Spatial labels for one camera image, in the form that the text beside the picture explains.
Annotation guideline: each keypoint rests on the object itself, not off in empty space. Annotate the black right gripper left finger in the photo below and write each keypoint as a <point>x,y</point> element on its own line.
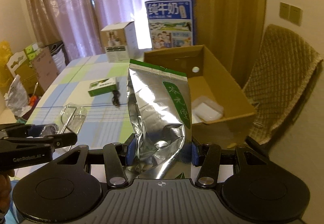
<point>117,157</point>

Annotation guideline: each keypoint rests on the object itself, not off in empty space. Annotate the white humidifier box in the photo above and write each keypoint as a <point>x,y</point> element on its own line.
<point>120,42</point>

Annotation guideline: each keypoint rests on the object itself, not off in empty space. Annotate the cardboard boxes pile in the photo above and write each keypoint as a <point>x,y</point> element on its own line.
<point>38,67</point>

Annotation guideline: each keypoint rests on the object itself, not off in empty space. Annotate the white plastic packet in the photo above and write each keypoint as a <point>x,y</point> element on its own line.
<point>206,110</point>

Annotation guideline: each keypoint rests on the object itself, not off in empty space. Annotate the checkered tablecloth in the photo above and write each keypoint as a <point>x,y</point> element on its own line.
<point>104,122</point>

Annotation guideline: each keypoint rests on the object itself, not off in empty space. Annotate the brown curtain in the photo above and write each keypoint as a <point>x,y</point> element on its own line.
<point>232,30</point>

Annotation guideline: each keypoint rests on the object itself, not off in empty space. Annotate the green white medicine box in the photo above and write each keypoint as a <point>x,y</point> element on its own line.
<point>103,86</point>

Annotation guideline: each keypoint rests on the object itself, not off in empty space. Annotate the yellow plastic bag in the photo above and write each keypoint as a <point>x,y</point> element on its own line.
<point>6,77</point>

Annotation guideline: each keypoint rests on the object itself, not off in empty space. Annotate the silver foil tea bag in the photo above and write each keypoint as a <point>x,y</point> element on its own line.
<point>159,104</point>

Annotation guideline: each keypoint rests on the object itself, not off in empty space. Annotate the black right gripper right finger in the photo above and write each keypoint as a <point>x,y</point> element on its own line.
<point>208,157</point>

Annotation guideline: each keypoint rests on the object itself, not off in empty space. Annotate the blue milk carton case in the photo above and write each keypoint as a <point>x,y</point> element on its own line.
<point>171,23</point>

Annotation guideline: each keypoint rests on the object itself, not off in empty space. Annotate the double wall socket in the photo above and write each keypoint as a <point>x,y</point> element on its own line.
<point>290,13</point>

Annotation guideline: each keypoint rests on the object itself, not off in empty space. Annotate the left hand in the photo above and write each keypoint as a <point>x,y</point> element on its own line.
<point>5,189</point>

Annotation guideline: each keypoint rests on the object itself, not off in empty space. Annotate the brown cardboard box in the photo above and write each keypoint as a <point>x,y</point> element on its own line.
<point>208,77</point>

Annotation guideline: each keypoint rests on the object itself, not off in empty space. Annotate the quilted beige chair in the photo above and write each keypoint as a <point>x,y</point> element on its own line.
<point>279,77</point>

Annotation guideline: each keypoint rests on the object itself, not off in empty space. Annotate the clear plastic bag with hooks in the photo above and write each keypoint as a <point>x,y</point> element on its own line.
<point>62,132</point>

